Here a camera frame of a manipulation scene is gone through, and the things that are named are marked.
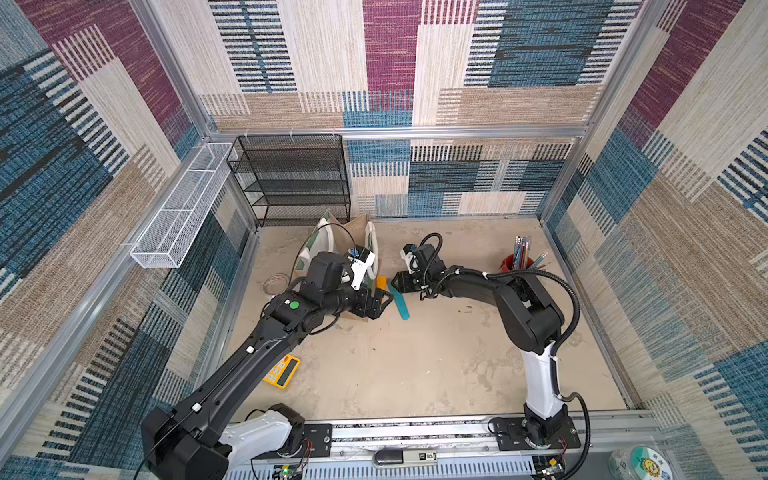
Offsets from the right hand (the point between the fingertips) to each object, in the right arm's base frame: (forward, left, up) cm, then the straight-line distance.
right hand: (402, 283), depth 100 cm
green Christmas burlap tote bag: (+6, +21, +17) cm, 28 cm away
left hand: (-16, +6, +21) cm, 28 cm away
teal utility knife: (-7, +1, -1) cm, 7 cm away
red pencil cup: (+2, -33, +7) cm, 33 cm away
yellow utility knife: (+1, +7, -1) cm, 7 cm away
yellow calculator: (-28, +34, -1) cm, 44 cm away
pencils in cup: (+3, -37, +10) cm, 38 cm away
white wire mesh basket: (-5, +56, +32) cm, 65 cm away
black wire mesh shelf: (+36, +39, +16) cm, 55 cm away
